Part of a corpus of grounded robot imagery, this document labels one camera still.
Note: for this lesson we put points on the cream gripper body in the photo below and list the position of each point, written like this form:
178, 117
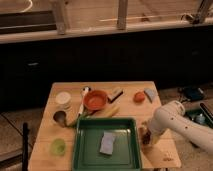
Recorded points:
154, 138

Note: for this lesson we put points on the dark red grape bunch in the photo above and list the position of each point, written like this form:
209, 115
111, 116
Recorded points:
145, 134

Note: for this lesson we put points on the green plastic tray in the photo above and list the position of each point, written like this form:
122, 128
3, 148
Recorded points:
126, 152

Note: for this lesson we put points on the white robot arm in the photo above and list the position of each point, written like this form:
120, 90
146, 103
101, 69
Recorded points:
170, 116

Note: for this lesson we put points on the red bowl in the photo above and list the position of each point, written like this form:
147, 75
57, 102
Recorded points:
95, 100

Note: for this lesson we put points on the orange tomato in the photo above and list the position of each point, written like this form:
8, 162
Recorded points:
139, 97

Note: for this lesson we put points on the grey blue cloth piece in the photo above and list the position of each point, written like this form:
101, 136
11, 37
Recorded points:
150, 93

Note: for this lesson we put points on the blue sponge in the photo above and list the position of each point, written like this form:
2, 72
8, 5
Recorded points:
107, 143

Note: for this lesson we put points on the green storage bin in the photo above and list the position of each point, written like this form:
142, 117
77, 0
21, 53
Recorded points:
201, 115

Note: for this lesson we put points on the black device on floor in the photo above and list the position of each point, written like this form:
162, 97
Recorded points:
192, 94

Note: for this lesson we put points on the metal cup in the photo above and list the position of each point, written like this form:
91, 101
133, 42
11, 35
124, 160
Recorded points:
60, 118

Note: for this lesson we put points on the black pole stand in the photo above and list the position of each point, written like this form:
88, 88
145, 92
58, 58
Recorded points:
25, 147

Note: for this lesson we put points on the white handled spatula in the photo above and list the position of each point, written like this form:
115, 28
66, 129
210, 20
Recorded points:
85, 90

